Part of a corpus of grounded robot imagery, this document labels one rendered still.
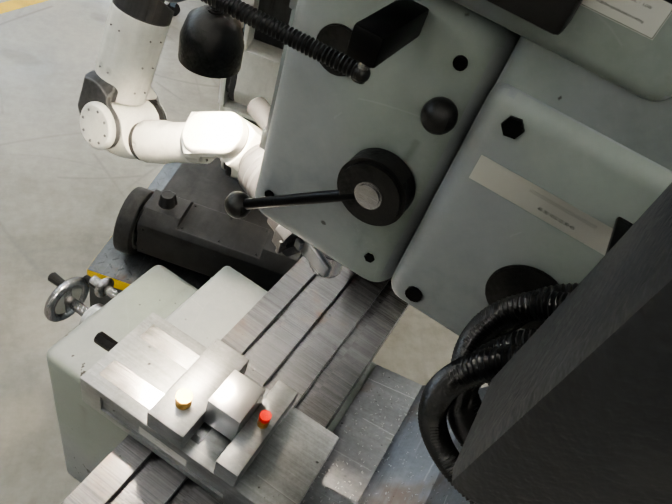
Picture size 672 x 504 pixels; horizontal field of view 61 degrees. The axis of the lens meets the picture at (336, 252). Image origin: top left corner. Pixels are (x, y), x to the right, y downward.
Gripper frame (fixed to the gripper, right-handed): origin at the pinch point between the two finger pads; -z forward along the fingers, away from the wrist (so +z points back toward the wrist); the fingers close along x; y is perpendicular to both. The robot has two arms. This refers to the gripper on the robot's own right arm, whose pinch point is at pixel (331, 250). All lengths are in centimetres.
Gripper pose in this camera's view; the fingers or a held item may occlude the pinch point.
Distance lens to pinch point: 77.2
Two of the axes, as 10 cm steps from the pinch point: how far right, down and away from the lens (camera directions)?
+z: -5.7, -7.0, 4.2
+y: -2.7, 6.5, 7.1
